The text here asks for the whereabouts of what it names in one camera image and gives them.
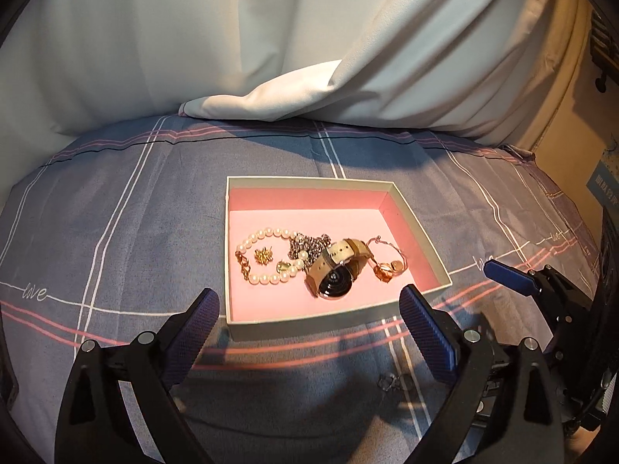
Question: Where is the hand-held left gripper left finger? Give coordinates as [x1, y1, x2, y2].
[54, 287, 221, 464]

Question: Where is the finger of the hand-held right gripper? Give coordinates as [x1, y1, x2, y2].
[479, 311, 498, 348]
[482, 259, 599, 351]

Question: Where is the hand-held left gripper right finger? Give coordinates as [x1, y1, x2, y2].
[398, 284, 566, 464]

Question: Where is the rose gold bangle bracelet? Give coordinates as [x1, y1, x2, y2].
[368, 235, 409, 282]

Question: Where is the white pearl bracelet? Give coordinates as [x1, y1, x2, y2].
[235, 227, 310, 287]

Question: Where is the wristwatch with beige strap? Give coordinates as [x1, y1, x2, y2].
[304, 238, 374, 302]

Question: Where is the box with pink lining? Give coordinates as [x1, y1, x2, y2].
[224, 175, 452, 344]

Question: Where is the silver beaded chain necklace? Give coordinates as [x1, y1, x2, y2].
[289, 233, 332, 263]

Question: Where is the grey plaid bedsheet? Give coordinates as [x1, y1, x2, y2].
[0, 113, 619, 464]

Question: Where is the white curtain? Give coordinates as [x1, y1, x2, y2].
[0, 0, 590, 145]

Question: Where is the blue wall poster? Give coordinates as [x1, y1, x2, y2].
[584, 139, 619, 210]

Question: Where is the wall shelf with dark bottles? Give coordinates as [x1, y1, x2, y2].
[589, 7, 619, 94]

